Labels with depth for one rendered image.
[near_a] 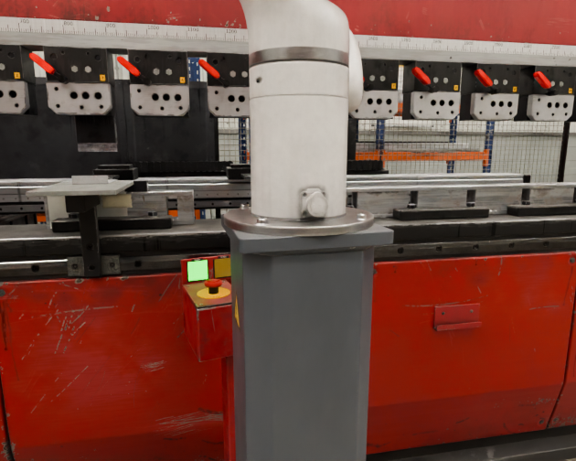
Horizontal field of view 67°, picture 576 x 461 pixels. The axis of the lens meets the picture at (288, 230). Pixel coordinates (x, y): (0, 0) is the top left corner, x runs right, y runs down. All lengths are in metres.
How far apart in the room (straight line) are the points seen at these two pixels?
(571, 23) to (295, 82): 1.32
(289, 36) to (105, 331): 0.95
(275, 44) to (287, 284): 0.26
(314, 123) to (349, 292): 0.20
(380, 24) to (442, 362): 1.03
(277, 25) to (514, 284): 1.20
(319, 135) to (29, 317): 0.97
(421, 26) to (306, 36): 0.95
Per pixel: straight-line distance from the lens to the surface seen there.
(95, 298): 1.23
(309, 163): 0.49
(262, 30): 0.52
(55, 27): 1.32
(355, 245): 0.49
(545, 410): 1.85
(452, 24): 1.48
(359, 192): 1.35
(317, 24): 0.51
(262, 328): 0.51
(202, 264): 1.03
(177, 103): 1.24
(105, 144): 1.31
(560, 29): 1.69
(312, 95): 0.50
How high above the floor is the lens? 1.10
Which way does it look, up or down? 11 degrees down
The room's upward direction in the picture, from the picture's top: straight up
